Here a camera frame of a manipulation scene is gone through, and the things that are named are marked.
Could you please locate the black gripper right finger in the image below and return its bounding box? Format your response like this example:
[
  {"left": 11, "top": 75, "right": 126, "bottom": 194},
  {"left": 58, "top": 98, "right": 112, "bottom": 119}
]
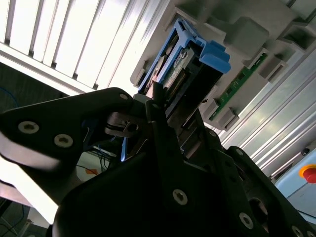
[{"left": 177, "top": 108, "right": 316, "bottom": 237}]

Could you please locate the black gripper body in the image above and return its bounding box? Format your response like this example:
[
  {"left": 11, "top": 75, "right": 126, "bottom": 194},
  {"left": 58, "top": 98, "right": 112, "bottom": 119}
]
[{"left": 46, "top": 152, "right": 267, "bottom": 237}]

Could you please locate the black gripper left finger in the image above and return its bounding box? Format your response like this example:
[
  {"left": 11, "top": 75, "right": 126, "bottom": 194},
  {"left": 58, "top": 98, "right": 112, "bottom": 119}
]
[{"left": 0, "top": 81, "right": 192, "bottom": 207}]

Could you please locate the hard disk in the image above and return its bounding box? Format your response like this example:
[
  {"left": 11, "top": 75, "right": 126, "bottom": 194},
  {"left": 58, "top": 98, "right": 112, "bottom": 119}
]
[{"left": 137, "top": 18, "right": 232, "bottom": 129}]

